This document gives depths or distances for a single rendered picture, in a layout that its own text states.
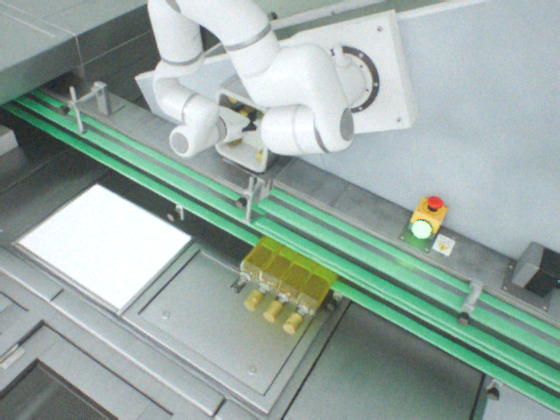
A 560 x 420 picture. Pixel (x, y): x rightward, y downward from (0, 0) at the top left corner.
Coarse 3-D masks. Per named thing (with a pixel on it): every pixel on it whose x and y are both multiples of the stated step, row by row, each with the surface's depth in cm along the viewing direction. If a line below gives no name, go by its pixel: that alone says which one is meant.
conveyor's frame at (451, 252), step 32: (64, 96) 161; (128, 128) 153; (160, 128) 155; (192, 160) 146; (288, 192) 130; (320, 192) 129; (352, 192) 130; (384, 224) 123; (448, 256) 118; (480, 256) 119
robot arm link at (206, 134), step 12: (192, 96) 104; (204, 96) 106; (192, 108) 103; (204, 108) 103; (216, 108) 105; (192, 120) 104; (204, 120) 104; (216, 120) 107; (180, 132) 107; (192, 132) 106; (204, 132) 107; (216, 132) 114; (180, 144) 109; (192, 144) 108; (204, 144) 111
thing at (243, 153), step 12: (216, 96) 128; (240, 96) 124; (264, 108) 122; (252, 132) 139; (216, 144) 140; (240, 144) 143; (252, 144) 142; (264, 144) 130; (228, 156) 140; (240, 156) 140; (252, 156) 140; (264, 156) 132; (252, 168) 138; (264, 168) 136
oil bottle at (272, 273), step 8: (280, 248) 131; (288, 248) 131; (272, 256) 129; (280, 256) 129; (288, 256) 129; (296, 256) 130; (272, 264) 127; (280, 264) 127; (288, 264) 127; (264, 272) 125; (272, 272) 125; (280, 272) 125; (264, 280) 124; (272, 280) 123; (280, 280) 125; (272, 288) 124
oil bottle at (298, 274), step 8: (304, 256) 129; (296, 264) 127; (304, 264) 128; (312, 264) 128; (288, 272) 125; (296, 272) 126; (304, 272) 126; (312, 272) 127; (288, 280) 123; (296, 280) 124; (304, 280) 124; (280, 288) 122; (288, 288) 122; (296, 288) 122; (288, 296) 122; (296, 296) 123
